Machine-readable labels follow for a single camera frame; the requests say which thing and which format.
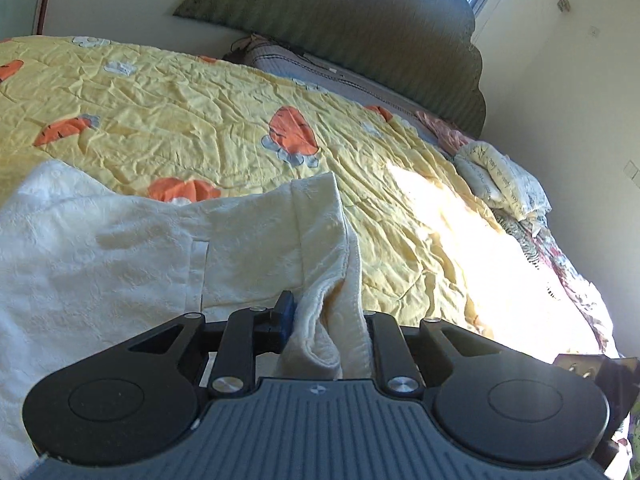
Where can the grey pillow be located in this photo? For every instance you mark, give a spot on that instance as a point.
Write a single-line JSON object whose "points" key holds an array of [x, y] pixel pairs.
{"points": [[320, 72]]}

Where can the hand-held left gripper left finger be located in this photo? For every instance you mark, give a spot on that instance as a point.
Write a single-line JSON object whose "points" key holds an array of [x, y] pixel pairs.
{"points": [[285, 320]]}

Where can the yellow printed blanket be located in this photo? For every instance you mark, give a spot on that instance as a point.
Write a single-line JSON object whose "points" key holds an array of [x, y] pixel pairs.
{"points": [[225, 110]]}

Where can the white printed rolled cloth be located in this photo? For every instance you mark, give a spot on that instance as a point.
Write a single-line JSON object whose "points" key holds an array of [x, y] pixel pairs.
{"points": [[500, 180]]}

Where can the green padded headboard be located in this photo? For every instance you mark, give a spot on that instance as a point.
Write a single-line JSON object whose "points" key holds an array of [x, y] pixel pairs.
{"points": [[350, 15]]}

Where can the wall hook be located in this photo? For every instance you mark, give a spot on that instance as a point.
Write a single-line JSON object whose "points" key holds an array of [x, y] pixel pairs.
{"points": [[565, 2]]}

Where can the pink cloth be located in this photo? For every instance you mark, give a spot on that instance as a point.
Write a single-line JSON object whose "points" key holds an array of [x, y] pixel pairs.
{"points": [[445, 132]]}

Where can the floral bed sheet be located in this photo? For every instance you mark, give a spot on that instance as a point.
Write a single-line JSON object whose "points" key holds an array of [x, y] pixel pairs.
{"points": [[565, 270]]}

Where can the white textured pants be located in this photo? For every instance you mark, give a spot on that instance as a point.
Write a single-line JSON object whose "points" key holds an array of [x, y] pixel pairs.
{"points": [[125, 260]]}

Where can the brown metal bracket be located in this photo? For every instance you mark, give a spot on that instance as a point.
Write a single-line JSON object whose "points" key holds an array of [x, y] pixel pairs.
{"points": [[607, 385]]}

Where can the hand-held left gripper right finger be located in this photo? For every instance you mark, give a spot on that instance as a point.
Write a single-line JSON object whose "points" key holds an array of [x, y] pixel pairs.
{"points": [[387, 342]]}

